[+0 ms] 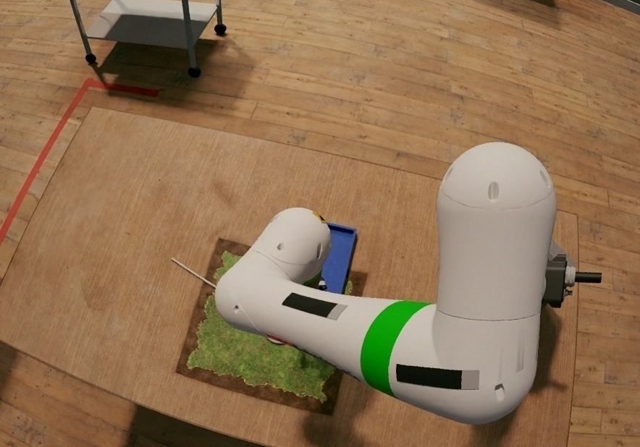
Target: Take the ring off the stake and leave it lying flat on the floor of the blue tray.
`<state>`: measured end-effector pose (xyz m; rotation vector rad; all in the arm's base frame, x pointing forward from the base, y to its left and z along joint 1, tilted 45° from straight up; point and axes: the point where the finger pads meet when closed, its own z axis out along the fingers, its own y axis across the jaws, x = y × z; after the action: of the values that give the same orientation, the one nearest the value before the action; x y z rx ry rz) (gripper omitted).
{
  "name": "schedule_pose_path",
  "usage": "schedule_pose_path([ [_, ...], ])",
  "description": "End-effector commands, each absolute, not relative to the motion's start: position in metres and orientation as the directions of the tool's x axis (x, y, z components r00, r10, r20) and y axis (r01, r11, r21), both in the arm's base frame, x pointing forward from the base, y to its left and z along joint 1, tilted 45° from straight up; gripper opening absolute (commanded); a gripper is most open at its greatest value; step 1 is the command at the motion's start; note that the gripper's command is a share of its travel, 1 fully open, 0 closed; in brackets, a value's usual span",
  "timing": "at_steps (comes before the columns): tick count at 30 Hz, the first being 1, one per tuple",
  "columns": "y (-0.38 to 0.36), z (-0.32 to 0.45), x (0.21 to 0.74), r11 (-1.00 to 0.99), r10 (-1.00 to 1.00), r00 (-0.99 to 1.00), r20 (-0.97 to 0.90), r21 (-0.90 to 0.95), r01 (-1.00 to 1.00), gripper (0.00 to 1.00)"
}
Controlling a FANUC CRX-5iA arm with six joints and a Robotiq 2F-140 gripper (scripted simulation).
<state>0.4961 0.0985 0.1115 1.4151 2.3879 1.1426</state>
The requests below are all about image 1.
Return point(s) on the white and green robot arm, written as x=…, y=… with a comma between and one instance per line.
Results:
x=473, y=357

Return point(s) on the blue tray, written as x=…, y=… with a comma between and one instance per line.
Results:
x=334, y=266

